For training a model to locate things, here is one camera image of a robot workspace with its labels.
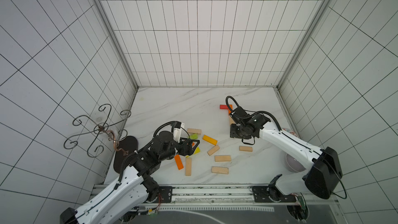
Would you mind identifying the lime green block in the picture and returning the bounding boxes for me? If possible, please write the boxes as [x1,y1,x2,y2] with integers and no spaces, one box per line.
[189,134,198,140]

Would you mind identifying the patterned red blue plate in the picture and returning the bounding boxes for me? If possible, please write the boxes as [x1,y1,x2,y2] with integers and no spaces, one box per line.
[283,128,298,137]

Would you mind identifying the black round plate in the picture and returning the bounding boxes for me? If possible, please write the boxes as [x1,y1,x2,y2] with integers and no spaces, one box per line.
[113,136,138,174]

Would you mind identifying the natural wood block diagonal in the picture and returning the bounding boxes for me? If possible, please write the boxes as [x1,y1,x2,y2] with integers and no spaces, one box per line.
[207,145,220,156]

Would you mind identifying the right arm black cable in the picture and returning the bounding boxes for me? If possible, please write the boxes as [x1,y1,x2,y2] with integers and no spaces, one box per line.
[225,95,282,131]

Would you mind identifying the amber yellow block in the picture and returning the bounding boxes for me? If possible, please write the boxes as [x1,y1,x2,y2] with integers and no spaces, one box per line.
[202,135,218,146]

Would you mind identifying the natural wood block top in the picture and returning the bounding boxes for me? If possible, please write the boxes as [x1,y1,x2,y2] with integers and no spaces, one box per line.
[187,128,202,134]

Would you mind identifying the purple bowl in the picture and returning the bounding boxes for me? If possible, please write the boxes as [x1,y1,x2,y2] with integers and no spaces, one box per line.
[285,154,306,173]

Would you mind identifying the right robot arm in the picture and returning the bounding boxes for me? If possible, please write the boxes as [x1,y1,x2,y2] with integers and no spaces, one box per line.
[230,111,343,202]

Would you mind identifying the natural wood block bottom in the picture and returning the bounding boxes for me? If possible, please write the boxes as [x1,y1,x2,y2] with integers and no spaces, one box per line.
[211,167,229,175]

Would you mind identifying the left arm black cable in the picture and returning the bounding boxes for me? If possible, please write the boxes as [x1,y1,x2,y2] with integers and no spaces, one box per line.
[153,120,178,138]

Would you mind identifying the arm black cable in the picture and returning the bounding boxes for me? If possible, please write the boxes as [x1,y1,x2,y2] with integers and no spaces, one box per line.
[225,95,282,131]
[153,120,178,138]

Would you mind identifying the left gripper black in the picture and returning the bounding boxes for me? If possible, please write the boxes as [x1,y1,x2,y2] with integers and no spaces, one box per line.
[160,137,200,161]

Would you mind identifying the metal scroll wall ornament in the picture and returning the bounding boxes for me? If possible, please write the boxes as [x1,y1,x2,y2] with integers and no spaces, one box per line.
[63,103,132,158]

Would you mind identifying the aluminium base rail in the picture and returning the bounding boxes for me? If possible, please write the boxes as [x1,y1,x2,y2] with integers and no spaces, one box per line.
[90,183,340,207]

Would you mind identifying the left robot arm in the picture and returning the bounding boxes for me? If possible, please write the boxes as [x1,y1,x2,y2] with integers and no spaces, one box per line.
[60,131,200,224]

